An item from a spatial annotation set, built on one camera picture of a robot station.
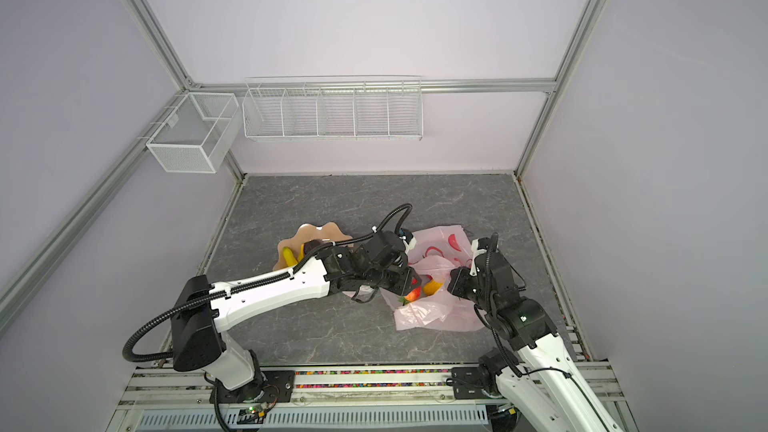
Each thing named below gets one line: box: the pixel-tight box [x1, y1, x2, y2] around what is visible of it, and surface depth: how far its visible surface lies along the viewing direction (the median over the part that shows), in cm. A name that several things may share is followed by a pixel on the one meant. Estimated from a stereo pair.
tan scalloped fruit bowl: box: [273, 222, 353, 270], surface depth 101 cm
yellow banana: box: [282, 243, 305, 267], surface depth 94 cm
